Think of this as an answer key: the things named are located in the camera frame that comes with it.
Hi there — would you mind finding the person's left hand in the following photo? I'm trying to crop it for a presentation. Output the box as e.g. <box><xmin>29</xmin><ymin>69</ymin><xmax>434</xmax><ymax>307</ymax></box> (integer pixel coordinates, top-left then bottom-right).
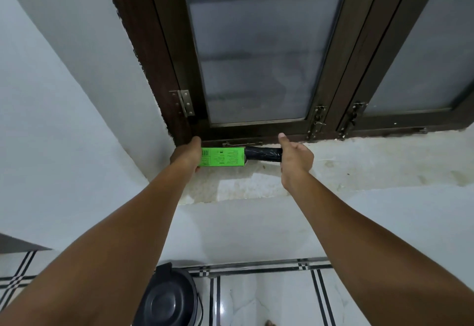
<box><xmin>170</xmin><ymin>136</ymin><xmax>203</xmax><ymax>174</ymax></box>

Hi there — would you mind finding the black garbage bag roll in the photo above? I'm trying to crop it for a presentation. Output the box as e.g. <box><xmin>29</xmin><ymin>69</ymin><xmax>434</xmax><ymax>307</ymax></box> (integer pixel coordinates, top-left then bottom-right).
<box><xmin>244</xmin><ymin>147</ymin><xmax>284</xmax><ymax>163</ymax></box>

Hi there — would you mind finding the person's right forearm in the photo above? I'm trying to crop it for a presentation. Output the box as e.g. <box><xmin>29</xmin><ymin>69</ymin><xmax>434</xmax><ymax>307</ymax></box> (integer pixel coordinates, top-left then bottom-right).
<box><xmin>287</xmin><ymin>171</ymin><xmax>474</xmax><ymax>326</ymax></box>

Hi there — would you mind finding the frosted glass window sash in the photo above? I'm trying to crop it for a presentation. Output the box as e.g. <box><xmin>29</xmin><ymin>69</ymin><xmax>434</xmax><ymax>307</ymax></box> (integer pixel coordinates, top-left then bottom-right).
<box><xmin>144</xmin><ymin>0</ymin><xmax>389</xmax><ymax>138</ymax></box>
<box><xmin>335</xmin><ymin>0</ymin><xmax>474</xmax><ymax>138</ymax></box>

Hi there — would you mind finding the black trash bin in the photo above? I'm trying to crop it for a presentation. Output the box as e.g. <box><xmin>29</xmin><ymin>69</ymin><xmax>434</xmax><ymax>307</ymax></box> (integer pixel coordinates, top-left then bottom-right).
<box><xmin>133</xmin><ymin>262</ymin><xmax>204</xmax><ymax>326</ymax></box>

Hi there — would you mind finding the green garbage bag box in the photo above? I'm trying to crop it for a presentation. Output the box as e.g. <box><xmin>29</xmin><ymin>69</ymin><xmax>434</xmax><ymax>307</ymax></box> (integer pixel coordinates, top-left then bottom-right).
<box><xmin>198</xmin><ymin>147</ymin><xmax>247</xmax><ymax>167</ymax></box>

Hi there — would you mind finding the person's left forearm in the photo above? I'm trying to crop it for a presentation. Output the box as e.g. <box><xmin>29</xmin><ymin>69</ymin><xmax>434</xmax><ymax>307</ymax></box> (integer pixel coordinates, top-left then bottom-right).
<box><xmin>0</xmin><ymin>162</ymin><xmax>196</xmax><ymax>326</ymax></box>

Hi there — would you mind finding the dark wooden window frame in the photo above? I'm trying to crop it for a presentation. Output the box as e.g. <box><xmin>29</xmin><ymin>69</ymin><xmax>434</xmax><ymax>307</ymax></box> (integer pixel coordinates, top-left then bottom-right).
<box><xmin>99</xmin><ymin>0</ymin><xmax>474</xmax><ymax>147</ymax></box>

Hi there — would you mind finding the person's right hand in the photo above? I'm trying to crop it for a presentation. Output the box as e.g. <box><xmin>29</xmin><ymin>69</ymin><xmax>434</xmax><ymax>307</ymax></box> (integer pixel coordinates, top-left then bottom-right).
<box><xmin>278</xmin><ymin>133</ymin><xmax>315</xmax><ymax>192</ymax></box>

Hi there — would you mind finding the silver window hinge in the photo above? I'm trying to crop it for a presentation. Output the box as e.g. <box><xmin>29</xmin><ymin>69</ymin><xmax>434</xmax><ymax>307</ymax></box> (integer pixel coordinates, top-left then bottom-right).
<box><xmin>169</xmin><ymin>90</ymin><xmax>195</xmax><ymax>117</ymax></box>

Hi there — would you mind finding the metal window latch bolt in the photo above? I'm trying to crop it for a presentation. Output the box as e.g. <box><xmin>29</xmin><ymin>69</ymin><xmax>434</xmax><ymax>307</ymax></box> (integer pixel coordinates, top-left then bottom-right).
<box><xmin>307</xmin><ymin>105</ymin><xmax>328</xmax><ymax>141</ymax></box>
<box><xmin>336</xmin><ymin>102</ymin><xmax>368</xmax><ymax>140</ymax></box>

